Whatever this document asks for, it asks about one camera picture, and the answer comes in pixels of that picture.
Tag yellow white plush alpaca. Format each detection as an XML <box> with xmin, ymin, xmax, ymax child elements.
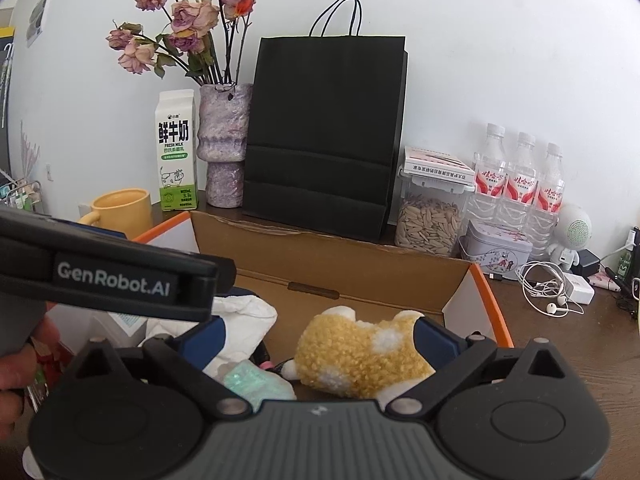
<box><xmin>279</xmin><ymin>305</ymin><xmax>439</xmax><ymax>409</ymax></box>

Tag white red flat box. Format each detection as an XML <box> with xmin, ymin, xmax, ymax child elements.
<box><xmin>402</xmin><ymin>145</ymin><xmax>476</xmax><ymax>181</ymax></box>

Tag wire storage rack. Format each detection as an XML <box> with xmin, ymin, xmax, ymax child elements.
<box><xmin>0</xmin><ymin>169</ymin><xmax>47</xmax><ymax>217</ymax></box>

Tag person's left hand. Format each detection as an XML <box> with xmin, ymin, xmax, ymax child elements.
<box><xmin>0</xmin><ymin>304</ymin><xmax>59</xmax><ymax>442</ymax></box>

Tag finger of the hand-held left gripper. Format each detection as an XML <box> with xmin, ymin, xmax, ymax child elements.
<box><xmin>75</xmin><ymin>219</ymin><xmax>129</xmax><ymax>241</ymax></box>
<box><xmin>179</xmin><ymin>255</ymin><xmax>237</xmax><ymax>322</ymax></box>

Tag white charger block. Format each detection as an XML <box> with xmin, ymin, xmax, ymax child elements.
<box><xmin>564</xmin><ymin>272</ymin><xmax>596</xmax><ymax>305</ymax></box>

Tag dark green small bottle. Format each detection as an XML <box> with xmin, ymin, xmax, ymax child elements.
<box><xmin>617</xmin><ymin>227</ymin><xmax>640</xmax><ymax>287</ymax></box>

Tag purple textured vase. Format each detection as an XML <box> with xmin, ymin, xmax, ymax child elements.
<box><xmin>196</xmin><ymin>82</ymin><xmax>255</xmax><ymax>209</ymax></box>

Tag pink feather decoration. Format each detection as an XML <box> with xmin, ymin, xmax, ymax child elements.
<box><xmin>19</xmin><ymin>119</ymin><xmax>41</xmax><ymax>181</ymax></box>

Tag white robot speaker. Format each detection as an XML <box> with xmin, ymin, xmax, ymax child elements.
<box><xmin>547</xmin><ymin>203</ymin><xmax>594</xmax><ymax>266</ymax></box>

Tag red flower ornament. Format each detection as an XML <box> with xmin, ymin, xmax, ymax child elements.
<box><xmin>29</xmin><ymin>344</ymin><xmax>67</xmax><ymax>412</ymax></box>

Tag white cloth drawstring bag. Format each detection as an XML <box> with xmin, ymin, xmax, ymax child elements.
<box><xmin>137</xmin><ymin>292</ymin><xmax>279</xmax><ymax>382</ymax></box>

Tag yellow ceramic mug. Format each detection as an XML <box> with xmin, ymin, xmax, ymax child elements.
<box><xmin>77</xmin><ymin>188</ymin><xmax>154</xmax><ymax>241</ymax></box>

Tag printed metal tin box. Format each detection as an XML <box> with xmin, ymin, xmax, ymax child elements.
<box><xmin>458</xmin><ymin>219</ymin><xmax>534</xmax><ymax>267</ymax></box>

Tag dried rose bouquet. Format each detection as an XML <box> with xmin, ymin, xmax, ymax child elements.
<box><xmin>105</xmin><ymin>0</ymin><xmax>257</xmax><ymax>87</ymax></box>

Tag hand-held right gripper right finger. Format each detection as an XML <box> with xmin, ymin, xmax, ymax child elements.
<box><xmin>388</xmin><ymin>315</ymin><xmax>569</xmax><ymax>417</ymax></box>

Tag grey metal cabinet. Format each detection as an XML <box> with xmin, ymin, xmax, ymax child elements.
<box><xmin>0</xmin><ymin>35</ymin><xmax>14</xmax><ymax>177</ymax></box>

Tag wall picture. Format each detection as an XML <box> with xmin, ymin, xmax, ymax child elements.
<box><xmin>24</xmin><ymin>0</ymin><xmax>56</xmax><ymax>49</ymax></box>

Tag white wired earphones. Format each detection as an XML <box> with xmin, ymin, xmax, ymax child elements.
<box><xmin>517</xmin><ymin>259</ymin><xmax>586</xmax><ymax>317</ymax></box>

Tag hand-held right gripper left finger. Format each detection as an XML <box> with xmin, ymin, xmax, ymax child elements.
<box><xmin>74</xmin><ymin>316</ymin><xmax>252</xmax><ymax>417</ymax></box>

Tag white green milk carton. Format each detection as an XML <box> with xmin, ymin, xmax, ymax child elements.
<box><xmin>153</xmin><ymin>88</ymin><xmax>200</xmax><ymax>212</ymax></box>

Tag translucent green plastic bag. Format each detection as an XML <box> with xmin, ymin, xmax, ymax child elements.
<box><xmin>222</xmin><ymin>359</ymin><xmax>299</xmax><ymax>414</ymax></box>

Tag clear seed container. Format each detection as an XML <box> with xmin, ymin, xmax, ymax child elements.
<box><xmin>394</xmin><ymin>167</ymin><xmax>476</xmax><ymax>251</ymax></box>

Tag red cardboard box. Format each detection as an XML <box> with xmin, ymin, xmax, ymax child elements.
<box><xmin>46</xmin><ymin>210</ymin><xmax>516</xmax><ymax>411</ymax></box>

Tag black power adapter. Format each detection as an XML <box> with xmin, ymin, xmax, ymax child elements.
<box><xmin>577</xmin><ymin>248</ymin><xmax>601</xmax><ymax>276</ymax></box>

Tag black paper bag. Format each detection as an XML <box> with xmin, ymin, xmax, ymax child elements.
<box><xmin>242</xmin><ymin>0</ymin><xmax>407</xmax><ymax>244</ymax></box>

